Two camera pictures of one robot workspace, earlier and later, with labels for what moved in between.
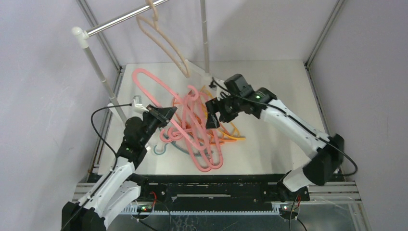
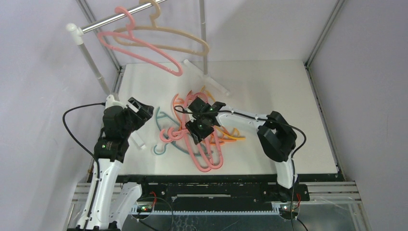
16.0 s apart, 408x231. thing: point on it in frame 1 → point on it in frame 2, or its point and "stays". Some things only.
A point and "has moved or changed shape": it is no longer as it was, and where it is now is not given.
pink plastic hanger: x=198 y=132 stays
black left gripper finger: x=164 y=113 → x=135 y=103
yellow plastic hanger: x=239 y=137 stays
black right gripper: x=218 y=108 → x=197 y=130
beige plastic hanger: x=154 y=22 has moved or changed shape
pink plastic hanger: x=134 y=72 → x=130 y=36
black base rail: x=220 y=191 stays
